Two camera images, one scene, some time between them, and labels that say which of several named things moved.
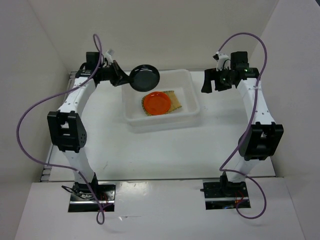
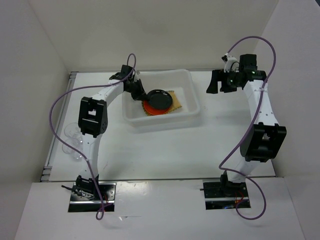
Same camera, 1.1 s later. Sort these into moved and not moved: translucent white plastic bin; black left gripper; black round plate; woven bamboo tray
Moved: black round plate; black left gripper
Not moved: translucent white plastic bin; woven bamboo tray
